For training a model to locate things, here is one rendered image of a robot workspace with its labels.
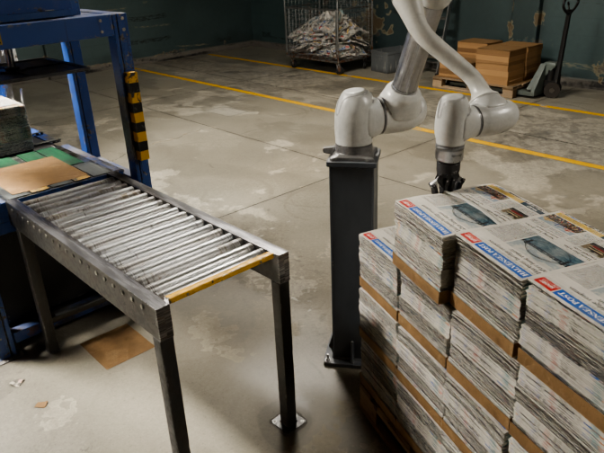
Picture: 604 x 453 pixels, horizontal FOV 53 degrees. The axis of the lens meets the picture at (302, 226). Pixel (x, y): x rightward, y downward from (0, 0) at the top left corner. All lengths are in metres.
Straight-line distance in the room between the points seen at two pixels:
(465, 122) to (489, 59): 6.34
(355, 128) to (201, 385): 1.35
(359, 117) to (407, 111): 0.20
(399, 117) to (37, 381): 2.05
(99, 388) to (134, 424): 0.33
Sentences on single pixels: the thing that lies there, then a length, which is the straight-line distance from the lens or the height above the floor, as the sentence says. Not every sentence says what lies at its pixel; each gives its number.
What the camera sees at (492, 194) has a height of 1.06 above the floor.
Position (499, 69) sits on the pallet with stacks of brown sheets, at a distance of 8.22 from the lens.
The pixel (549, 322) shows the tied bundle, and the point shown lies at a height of 1.00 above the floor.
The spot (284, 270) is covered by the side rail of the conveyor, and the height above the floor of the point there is 0.73.
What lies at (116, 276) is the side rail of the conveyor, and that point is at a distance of 2.20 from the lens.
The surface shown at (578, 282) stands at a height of 1.07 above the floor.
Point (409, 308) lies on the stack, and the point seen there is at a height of 0.70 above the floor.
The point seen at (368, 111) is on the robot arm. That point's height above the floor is 1.20.
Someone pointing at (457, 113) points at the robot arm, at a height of 1.32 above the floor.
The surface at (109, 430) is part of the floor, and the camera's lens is 2.81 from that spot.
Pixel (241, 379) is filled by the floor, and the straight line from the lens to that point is 2.92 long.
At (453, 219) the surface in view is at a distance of 1.84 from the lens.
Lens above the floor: 1.80
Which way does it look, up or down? 24 degrees down
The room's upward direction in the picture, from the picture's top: 2 degrees counter-clockwise
